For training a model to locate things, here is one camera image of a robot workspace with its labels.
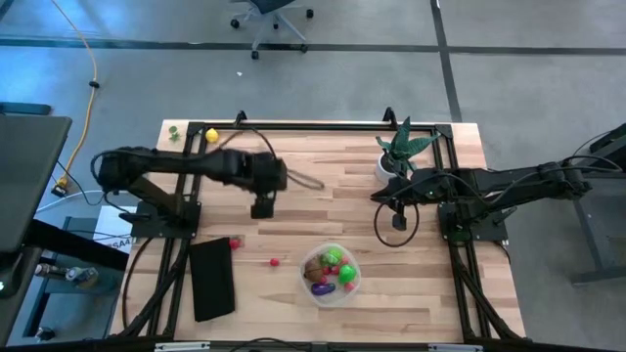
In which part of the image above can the silver metal bracket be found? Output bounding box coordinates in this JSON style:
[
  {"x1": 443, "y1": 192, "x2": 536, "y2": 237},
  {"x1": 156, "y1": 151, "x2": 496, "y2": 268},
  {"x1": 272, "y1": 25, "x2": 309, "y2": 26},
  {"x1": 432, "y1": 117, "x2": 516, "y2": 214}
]
[
  {"x1": 427, "y1": 343, "x2": 484, "y2": 352},
  {"x1": 154, "y1": 341, "x2": 211, "y2": 352}
]

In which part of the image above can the black folded cloth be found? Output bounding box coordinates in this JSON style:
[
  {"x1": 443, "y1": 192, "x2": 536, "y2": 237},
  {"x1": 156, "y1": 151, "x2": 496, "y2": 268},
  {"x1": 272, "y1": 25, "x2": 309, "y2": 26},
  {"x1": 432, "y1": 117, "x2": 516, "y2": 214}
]
[{"x1": 188, "y1": 237, "x2": 237, "y2": 323}]

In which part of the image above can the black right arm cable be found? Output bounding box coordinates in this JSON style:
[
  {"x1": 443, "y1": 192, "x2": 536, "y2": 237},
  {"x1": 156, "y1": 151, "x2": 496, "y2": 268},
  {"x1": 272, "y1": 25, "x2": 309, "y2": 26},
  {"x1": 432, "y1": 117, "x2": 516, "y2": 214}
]
[{"x1": 373, "y1": 170, "x2": 421, "y2": 249}]

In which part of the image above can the clear plastic container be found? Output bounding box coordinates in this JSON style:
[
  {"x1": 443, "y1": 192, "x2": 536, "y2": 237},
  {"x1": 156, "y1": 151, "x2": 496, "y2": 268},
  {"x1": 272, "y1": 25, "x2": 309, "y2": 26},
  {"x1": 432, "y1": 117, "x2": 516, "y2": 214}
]
[{"x1": 297, "y1": 242, "x2": 363, "y2": 309}]

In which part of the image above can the black aluminium table frame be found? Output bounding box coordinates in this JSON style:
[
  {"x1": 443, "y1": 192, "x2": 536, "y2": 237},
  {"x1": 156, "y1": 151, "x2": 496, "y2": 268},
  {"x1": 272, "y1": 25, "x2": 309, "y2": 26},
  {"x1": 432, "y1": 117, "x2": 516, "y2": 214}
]
[{"x1": 110, "y1": 107, "x2": 527, "y2": 343}]

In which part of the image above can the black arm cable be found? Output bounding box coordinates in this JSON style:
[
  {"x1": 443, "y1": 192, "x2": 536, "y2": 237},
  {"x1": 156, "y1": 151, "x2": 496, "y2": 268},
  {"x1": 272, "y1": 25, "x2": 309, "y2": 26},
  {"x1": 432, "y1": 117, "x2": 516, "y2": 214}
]
[
  {"x1": 373, "y1": 170, "x2": 421, "y2": 249},
  {"x1": 214, "y1": 125, "x2": 327, "y2": 192}
]

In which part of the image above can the brown toy kiwi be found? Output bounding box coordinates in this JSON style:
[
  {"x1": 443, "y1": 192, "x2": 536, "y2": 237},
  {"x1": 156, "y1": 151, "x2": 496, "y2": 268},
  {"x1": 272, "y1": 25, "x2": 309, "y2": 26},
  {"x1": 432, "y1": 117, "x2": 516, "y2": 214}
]
[{"x1": 302, "y1": 258, "x2": 324, "y2": 284}]

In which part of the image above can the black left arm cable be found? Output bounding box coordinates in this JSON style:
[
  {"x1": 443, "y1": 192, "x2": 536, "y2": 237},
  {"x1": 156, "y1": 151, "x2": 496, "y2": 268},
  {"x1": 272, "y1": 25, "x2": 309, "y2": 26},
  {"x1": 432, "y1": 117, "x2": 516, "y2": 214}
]
[{"x1": 214, "y1": 125, "x2": 327, "y2": 192}]

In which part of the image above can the dark grey metal table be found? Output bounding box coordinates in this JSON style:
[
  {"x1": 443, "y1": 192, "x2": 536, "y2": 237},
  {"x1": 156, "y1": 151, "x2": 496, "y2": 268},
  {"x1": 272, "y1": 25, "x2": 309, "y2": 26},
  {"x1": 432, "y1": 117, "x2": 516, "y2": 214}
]
[{"x1": 539, "y1": 121, "x2": 626, "y2": 286}]

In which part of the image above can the light green toy fruit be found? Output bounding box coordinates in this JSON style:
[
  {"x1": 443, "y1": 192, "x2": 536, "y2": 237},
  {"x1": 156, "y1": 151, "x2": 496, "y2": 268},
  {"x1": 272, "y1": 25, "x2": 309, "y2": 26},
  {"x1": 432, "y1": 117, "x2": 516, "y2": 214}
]
[{"x1": 321, "y1": 246, "x2": 343, "y2": 268}]

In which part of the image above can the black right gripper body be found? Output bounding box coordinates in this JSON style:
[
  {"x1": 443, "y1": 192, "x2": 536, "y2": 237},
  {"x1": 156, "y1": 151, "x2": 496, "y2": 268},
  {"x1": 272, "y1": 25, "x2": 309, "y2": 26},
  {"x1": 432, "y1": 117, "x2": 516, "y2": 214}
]
[{"x1": 391, "y1": 168, "x2": 444, "y2": 231}]

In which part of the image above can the office chair base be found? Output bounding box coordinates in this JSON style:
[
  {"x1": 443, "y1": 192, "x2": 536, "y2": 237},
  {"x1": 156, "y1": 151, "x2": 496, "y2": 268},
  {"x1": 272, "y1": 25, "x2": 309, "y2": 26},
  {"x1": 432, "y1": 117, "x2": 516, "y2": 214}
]
[{"x1": 229, "y1": 0, "x2": 315, "y2": 61}]

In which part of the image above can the black desk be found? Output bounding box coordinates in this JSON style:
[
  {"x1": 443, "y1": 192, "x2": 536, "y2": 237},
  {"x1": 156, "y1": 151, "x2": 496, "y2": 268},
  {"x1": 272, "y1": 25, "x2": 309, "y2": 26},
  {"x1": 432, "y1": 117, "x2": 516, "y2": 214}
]
[{"x1": 0, "y1": 114, "x2": 73, "y2": 343}]

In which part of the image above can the yellow cable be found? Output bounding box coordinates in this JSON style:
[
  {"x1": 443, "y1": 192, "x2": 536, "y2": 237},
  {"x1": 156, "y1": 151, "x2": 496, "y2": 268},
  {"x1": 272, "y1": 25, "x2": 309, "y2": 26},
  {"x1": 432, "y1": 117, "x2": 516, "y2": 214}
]
[{"x1": 51, "y1": 0, "x2": 99, "y2": 190}]

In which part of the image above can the white cable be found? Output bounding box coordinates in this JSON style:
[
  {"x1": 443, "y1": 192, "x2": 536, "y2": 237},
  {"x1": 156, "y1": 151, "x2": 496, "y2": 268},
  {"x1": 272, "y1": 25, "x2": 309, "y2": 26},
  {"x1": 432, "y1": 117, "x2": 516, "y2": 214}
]
[{"x1": 36, "y1": 189, "x2": 107, "y2": 214}]

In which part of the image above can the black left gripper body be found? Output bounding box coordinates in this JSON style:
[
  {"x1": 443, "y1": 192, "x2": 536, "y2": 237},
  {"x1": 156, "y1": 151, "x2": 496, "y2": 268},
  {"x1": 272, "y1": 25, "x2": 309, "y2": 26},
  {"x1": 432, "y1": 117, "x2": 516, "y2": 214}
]
[{"x1": 229, "y1": 150, "x2": 289, "y2": 220}]

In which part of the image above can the snake plant in white pot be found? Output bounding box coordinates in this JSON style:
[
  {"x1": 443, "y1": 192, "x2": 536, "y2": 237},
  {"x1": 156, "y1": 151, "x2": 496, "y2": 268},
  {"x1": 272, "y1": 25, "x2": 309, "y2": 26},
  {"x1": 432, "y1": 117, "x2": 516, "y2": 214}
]
[{"x1": 375, "y1": 115, "x2": 441, "y2": 185}]

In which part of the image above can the white paper label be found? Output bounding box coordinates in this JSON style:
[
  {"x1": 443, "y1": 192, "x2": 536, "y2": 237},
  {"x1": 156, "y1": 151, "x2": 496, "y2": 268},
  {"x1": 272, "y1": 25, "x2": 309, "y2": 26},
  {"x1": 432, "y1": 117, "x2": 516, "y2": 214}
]
[{"x1": 92, "y1": 204, "x2": 136, "y2": 255}]

